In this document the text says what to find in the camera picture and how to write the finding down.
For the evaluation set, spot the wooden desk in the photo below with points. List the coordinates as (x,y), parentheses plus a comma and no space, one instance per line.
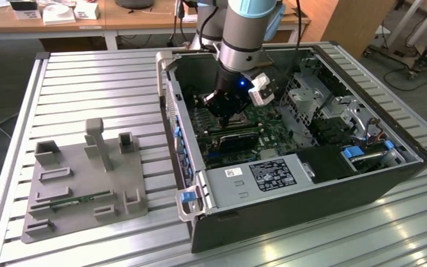
(124,19)

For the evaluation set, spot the grey parts rack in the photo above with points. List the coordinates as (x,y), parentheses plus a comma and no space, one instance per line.
(87,172)

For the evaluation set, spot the green motherboard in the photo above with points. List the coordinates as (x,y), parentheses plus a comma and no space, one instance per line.
(272,133)

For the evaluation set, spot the silver chipset heatsink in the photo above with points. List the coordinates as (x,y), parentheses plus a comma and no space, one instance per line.
(270,152)

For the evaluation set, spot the dark round object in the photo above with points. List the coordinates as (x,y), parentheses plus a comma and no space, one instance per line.
(135,3)

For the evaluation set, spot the metal drive cage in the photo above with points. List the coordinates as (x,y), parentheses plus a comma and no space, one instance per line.
(302,111)

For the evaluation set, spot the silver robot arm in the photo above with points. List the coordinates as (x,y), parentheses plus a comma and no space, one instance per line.
(243,36)

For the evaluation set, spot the black PC case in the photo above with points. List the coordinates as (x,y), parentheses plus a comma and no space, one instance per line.
(310,211)

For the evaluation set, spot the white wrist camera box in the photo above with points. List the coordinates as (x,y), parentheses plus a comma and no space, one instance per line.
(262,91)

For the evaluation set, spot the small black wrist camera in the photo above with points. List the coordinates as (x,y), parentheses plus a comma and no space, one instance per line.
(210,100)

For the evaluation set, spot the blue case latch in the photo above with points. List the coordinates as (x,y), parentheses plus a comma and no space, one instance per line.
(187,197)

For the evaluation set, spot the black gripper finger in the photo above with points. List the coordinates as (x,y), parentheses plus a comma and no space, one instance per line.
(222,121)
(228,120)

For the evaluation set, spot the blue disk carrier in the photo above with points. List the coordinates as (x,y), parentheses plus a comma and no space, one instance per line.
(352,155)

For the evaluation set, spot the grey power supply unit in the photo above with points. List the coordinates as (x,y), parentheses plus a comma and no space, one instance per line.
(235,189)

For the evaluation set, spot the black graphics card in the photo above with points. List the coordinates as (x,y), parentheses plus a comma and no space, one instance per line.
(236,143)

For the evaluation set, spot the white round holder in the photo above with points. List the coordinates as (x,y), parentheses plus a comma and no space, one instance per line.
(59,16)

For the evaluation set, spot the green RAM stick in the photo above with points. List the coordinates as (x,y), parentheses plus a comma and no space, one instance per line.
(83,198)

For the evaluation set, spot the white printed box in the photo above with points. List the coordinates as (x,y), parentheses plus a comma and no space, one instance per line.
(87,12)

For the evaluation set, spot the wooden panel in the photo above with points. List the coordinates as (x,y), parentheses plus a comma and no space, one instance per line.
(350,25)

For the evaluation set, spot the metal equipment stand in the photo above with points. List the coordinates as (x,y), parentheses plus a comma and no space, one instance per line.
(410,40)

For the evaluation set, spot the small blue clip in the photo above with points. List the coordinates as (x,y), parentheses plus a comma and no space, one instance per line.
(388,145)

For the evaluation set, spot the black and white box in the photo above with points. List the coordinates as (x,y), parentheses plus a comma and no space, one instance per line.
(25,14)

